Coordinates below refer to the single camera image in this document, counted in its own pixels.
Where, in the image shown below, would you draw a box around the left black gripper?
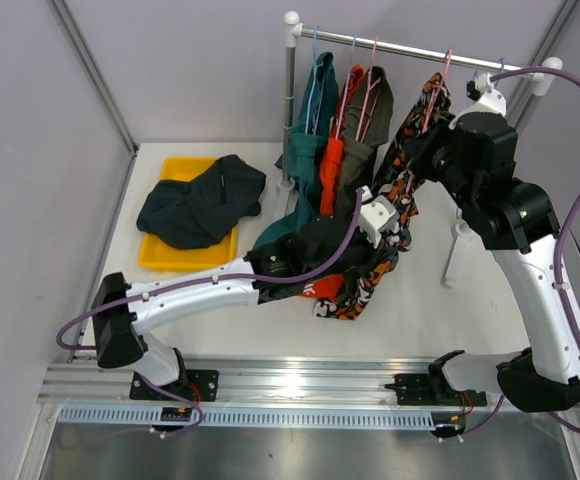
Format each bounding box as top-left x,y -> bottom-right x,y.
304,213 -> 395,285

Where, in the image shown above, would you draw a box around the orange camouflage pattern shorts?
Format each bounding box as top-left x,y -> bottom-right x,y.
314,85 -> 451,320

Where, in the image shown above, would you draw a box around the blue wire hanger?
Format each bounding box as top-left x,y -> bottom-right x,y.
454,57 -> 509,221

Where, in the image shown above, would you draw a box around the pink hanger of camouflage shorts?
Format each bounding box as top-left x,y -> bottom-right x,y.
402,48 -> 454,196

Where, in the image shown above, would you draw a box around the dark navy shorts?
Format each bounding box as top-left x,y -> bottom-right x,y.
136,154 -> 266,250

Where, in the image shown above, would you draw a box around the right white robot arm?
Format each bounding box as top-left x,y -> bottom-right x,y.
403,112 -> 580,413

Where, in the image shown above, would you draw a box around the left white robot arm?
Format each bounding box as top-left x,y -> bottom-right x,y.
91,215 -> 399,400

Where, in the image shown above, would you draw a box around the olive green shorts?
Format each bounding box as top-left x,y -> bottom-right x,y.
335,66 -> 394,217

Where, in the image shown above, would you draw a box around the pink hanger of olive shorts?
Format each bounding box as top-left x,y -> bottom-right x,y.
343,38 -> 394,147

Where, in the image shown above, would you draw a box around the blue hanger of orange shorts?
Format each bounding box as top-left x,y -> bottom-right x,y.
334,36 -> 364,139

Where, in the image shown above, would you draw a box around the teal shorts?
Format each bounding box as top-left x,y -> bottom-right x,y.
255,52 -> 339,247

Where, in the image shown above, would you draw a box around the blue hanger of teal shorts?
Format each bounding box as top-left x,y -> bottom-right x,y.
304,26 -> 319,135

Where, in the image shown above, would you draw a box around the metal clothes rack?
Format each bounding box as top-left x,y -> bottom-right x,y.
274,10 -> 564,289

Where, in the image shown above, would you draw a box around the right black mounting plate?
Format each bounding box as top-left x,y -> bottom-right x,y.
383,373 -> 487,407

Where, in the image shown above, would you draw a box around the black mounting plate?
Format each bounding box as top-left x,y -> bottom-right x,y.
129,370 -> 220,402
383,373 -> 487,407

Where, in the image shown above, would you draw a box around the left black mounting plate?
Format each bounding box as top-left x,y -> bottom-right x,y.
129,370 -> 220,402

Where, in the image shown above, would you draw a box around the yellow plastic tray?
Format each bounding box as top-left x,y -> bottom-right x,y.
138,157 -> 238,272

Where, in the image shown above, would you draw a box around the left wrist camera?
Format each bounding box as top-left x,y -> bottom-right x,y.
358,186 -> 398,249

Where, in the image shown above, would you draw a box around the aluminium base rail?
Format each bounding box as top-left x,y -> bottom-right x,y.
37,352 -> 580,414

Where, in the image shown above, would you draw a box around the slotted cable duct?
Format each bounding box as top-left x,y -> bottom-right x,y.
58,404 -> 435,431

